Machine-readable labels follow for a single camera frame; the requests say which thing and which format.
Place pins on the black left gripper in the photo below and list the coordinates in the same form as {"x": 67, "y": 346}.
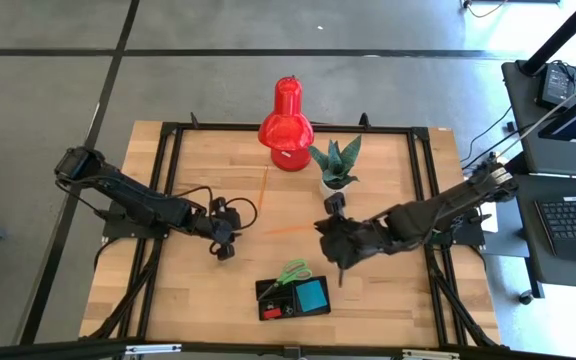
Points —
{"x": 218, "y": 227}

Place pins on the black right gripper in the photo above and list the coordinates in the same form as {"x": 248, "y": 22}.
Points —
{"x": 368, "y": 237}

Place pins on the black pen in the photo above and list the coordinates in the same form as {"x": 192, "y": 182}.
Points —
{"x": 340, "y": 278}

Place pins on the orange pencil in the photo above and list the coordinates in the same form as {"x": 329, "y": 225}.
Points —
{"x": 263, "y": 187}
{"x": 288, "y": 230}

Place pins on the teal sticky note pad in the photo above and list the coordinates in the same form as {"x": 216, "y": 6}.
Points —
{"x": 311, "y": 296}

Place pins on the small silver binder clip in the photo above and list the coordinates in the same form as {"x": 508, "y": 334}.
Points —
{"x": 270, "y": 303}

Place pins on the small red stapler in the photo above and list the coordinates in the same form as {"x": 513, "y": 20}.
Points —
{"x": 271, "y": 313}

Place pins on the small black binder clip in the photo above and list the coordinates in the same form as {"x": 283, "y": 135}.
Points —
{"x": 288, "y": 310}

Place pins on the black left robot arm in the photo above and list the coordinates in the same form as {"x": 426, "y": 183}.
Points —
{"x": 138, "y": 200}

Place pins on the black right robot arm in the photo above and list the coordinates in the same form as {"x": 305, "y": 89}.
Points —
{"x": 443, "y": 210}

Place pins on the black mesh desk organizer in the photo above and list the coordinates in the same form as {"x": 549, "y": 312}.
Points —
{"x": 294, "y": 305}

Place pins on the snake plant in white pot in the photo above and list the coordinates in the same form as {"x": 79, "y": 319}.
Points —
{"x": 335, "y": 165}

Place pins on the red desk lamp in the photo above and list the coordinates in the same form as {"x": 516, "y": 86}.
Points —
{"x": 286, "y": 130}

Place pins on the white paper sheet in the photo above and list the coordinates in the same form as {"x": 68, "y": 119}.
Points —
{"x": 489, "y": 216}

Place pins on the black caster wheel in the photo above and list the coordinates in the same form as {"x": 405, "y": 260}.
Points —
{"x": 525, "y": 298}

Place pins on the black computer cart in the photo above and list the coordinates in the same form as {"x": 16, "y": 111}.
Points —
{"x": 523, "y": 125}

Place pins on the black laptop keyboard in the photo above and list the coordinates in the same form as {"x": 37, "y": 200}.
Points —
{"x": 575, "y": 220}

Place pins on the black power adapter box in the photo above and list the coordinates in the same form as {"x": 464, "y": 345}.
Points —
{"x": 555, "y": 85}

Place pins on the black upright pole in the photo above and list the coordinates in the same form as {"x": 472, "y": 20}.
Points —
{"x": 563, "y": 35}

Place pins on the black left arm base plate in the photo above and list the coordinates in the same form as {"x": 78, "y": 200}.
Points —
{"x": 118, "y": 230}

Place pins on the black aluminium table frame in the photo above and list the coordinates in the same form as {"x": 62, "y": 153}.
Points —
{"x": 218, "y": 127}

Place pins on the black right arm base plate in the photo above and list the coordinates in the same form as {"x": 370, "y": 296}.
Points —
{"x": 473, "y": 239}

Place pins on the black camera rig beam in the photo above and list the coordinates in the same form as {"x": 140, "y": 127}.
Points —
{"x": 43, "y": 350}

